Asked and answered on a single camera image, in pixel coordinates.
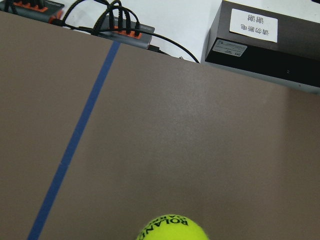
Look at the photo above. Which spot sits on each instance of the yellow Roland Garros tennis ball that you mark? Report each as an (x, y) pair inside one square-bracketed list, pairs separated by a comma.
[(172, 227)]

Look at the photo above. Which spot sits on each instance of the near grey USB hub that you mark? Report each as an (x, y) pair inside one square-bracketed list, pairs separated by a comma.
[(142, 40)]

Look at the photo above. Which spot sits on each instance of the grey usb hub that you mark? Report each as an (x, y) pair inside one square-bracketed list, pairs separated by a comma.
[(40, 10), (142, 40)]

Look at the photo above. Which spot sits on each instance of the black mini computer box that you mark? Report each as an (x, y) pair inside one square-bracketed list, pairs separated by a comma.
[(282, 48)]

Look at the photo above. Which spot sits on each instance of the far grey USB hub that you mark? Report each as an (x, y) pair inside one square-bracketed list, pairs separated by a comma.
[(40, 10)]

